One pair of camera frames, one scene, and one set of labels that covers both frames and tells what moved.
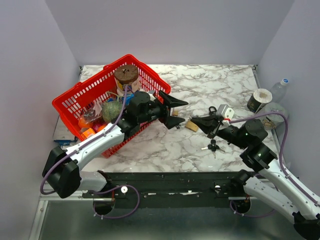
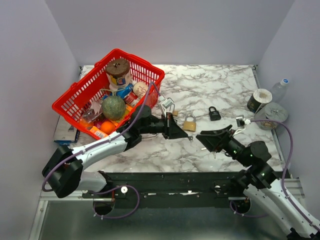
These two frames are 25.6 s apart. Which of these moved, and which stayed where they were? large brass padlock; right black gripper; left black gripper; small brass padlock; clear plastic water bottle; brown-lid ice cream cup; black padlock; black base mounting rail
Moved: brown-lid ice cream cup; left black gripper; large brass padlock; right black gripper
Stayed: black padlock; small brass padlock; clear plastic water bottle; black base mounting rail
